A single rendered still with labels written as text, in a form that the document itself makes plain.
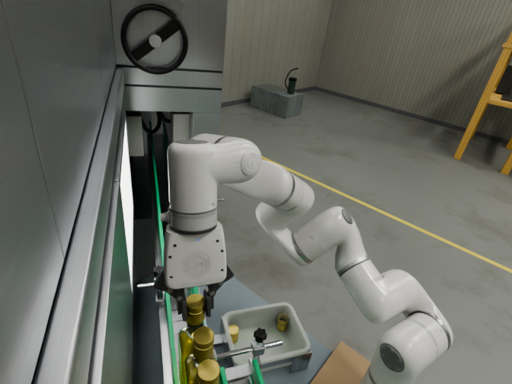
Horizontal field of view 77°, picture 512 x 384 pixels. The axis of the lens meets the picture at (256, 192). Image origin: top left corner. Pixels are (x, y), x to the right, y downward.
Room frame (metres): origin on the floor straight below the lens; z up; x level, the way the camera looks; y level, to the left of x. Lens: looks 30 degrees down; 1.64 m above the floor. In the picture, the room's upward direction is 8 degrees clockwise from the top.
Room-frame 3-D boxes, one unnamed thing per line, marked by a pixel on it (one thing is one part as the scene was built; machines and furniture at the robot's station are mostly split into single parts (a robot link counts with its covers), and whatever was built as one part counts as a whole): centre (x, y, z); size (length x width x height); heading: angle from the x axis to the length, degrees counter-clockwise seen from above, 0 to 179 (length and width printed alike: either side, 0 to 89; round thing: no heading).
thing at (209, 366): (0.28, 0.03, 1.14); 0.04 x 0.04 x 0.04
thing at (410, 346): (0.46, -0.37, 1.01); 0.13 x 0.10 x 0.16; 125
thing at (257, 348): (0.46, -0.03, 0.95); 0.17 x 0.03 x 0.12; 111
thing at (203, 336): (0.34, 0.05, 1.14); 0.04 x 0.04 x 0.04
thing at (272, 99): (5.91, -0.18, 0.37); 0.81 x 0.61 x 0.74; 53
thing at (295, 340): (0.60, -0.08, 0.80); 0.22 x 0.17 x 0.09; 111
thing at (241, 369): (0.45, -0.01, 0.85); 0.09 x 0.04 x 0.07; 111
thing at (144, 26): (1.17, 0.40, 1.49); 0.21 x 0.05 x 0.21; 111
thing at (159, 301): (0.61, 0.25, 0.94); 0.07 x 0.04 x 0.13; 111
